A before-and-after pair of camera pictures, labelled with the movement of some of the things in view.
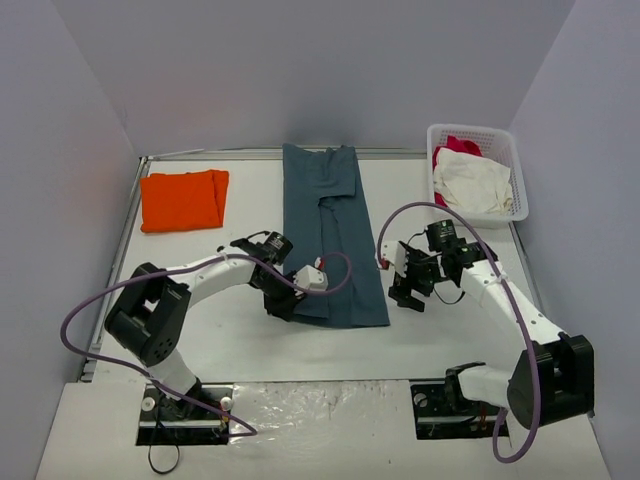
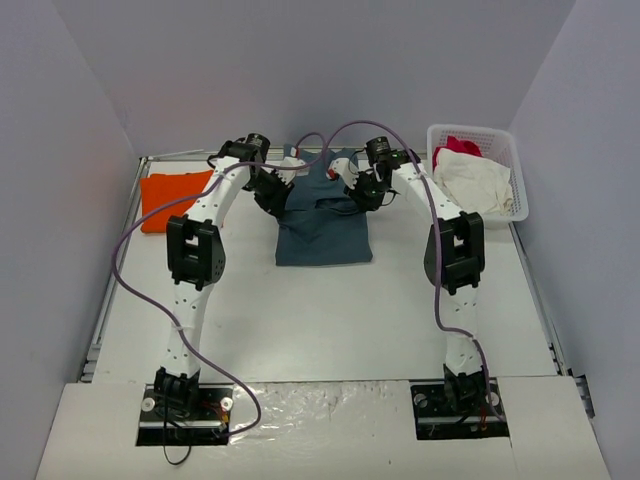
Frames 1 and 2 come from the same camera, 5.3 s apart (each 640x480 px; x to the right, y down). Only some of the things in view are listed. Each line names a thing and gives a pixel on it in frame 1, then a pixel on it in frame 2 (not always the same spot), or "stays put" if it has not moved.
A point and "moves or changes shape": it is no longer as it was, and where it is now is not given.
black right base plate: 443,414 stays put
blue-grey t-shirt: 325,211 moves or changes shape
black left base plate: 167,421 stays put
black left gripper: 279,302 to 273,198
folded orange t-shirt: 183,200 stays put
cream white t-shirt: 471,183 stays put
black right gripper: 412,281 to 361,195
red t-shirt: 455,144 stays put
